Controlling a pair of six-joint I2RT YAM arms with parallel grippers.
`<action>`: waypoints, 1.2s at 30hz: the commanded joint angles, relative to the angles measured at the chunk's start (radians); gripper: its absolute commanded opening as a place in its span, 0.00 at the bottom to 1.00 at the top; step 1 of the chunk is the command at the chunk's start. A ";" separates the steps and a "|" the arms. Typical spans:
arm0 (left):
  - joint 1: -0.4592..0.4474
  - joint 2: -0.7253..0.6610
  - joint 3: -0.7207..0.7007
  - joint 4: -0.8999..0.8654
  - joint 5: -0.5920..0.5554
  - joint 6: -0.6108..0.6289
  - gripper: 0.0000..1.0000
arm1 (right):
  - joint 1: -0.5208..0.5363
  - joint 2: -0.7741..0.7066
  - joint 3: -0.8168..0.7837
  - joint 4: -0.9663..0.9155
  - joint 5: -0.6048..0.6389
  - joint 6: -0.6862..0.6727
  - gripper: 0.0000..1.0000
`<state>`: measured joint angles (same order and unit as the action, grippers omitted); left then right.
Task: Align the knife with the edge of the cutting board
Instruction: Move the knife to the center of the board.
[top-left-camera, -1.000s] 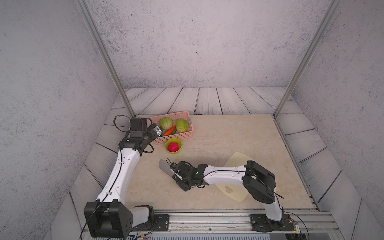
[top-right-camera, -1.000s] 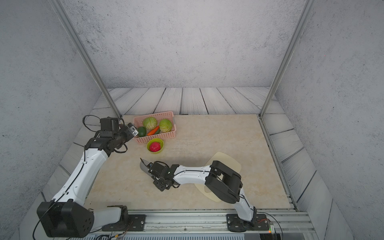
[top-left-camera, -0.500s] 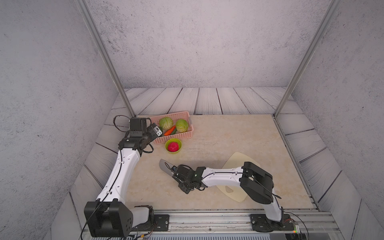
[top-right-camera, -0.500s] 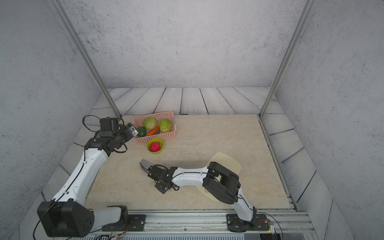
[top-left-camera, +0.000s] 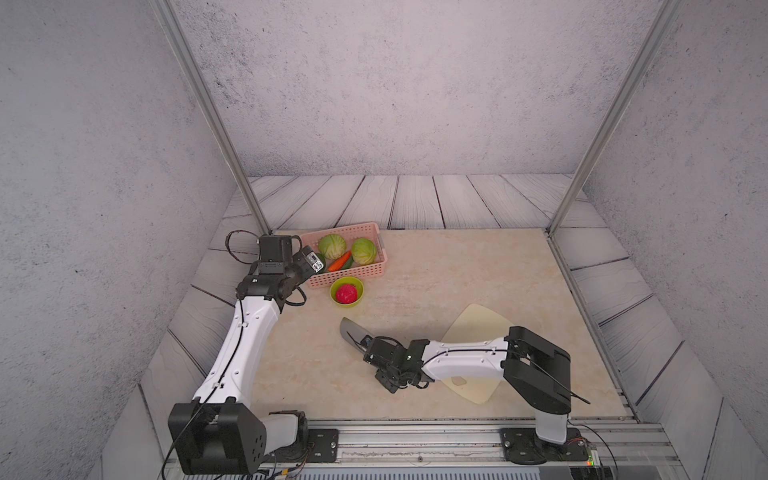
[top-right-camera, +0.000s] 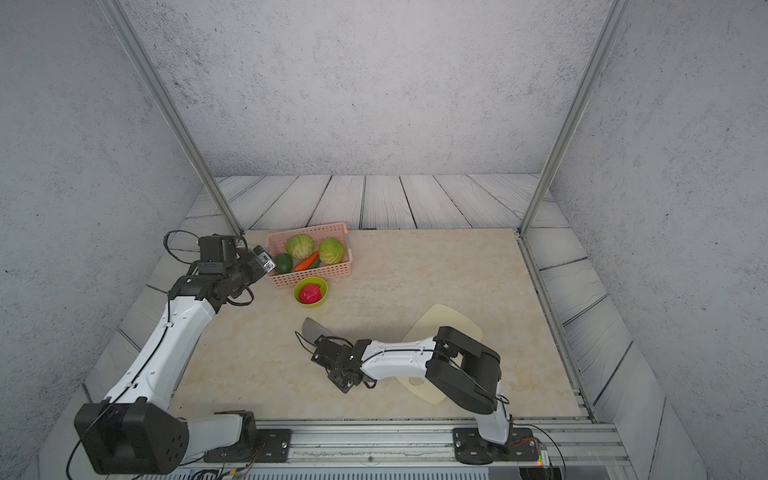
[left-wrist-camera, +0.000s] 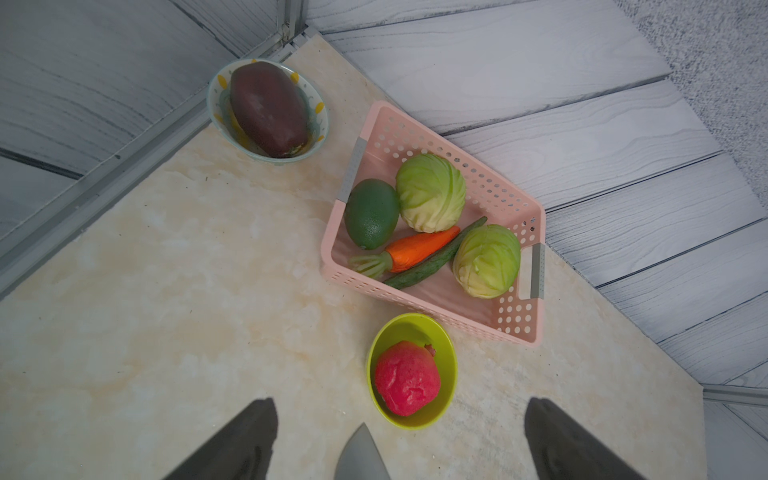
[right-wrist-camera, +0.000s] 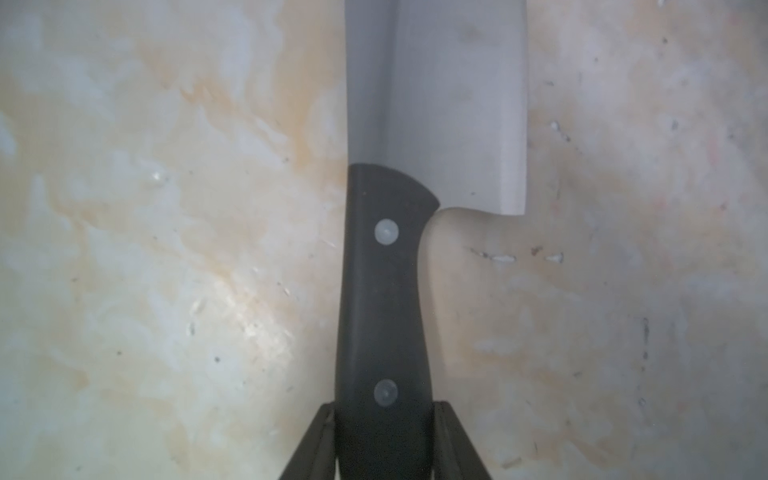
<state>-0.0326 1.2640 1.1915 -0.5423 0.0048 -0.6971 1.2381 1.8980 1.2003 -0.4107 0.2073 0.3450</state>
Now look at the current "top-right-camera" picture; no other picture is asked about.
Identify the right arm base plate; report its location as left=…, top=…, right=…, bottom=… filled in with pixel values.
left=452, top=427, right=542, bottom=465

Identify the lime green bowl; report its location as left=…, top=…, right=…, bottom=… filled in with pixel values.
left=293, top=276, right=328, bottom=307

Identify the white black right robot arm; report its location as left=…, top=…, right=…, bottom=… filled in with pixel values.
left=296, top=318, right=512, bottom=445

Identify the aluminium frame post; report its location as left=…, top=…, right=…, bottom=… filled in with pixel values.
left=518, top=0, right=632, bottom=238
left=98, top=0, right=244, bottom=234

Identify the green cabbage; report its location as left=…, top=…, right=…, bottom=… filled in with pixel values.
left=317, top=238, right=346, bottom=265
left=285, top=234, right=315, bottom=261

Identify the cream plastic cutting board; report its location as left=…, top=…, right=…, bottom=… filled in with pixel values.
left=397, top=304, right=483, bottom=405

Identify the black handled cleaver knife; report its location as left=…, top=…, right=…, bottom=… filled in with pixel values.
left=301, top=317, right=334, bottom=345

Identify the green avocado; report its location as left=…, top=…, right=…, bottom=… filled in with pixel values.
left=273, top=253, right=294, bottom=275

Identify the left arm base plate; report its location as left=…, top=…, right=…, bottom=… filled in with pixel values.
left=203, top=426, right=293, bottom=463

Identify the left green cabbage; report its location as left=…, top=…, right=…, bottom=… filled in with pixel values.
left=285, top=234, right=315, bottom=261

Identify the aluminium left frame post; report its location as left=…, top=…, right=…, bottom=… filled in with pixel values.
left=98, top=0, right=244, bottom=234

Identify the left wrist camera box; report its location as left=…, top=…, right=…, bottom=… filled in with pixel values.
left=198, top=234, right=237, bottom=265

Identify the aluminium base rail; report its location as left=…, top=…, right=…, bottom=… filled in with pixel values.
left=168, top=418, right=636, bottom=479

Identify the pink plastic basket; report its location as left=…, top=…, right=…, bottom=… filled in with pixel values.
left=266, top=222, right=353, bottom=289

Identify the aluminium right frame post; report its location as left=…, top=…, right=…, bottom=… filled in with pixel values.
left=518, top=0, right=632, bottom=238

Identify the orange carrot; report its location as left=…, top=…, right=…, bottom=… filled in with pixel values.
left=293, top=252, right=320, bottom=272

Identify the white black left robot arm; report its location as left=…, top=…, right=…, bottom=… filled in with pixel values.
left=74, top=235, right=275, bottom=475

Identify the right green cabbage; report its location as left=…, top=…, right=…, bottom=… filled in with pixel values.
left=317, top=238, right=346, bottom=265

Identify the red pomegranate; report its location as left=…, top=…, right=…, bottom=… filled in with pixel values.
left=299, top=283, right=323, bottom=305

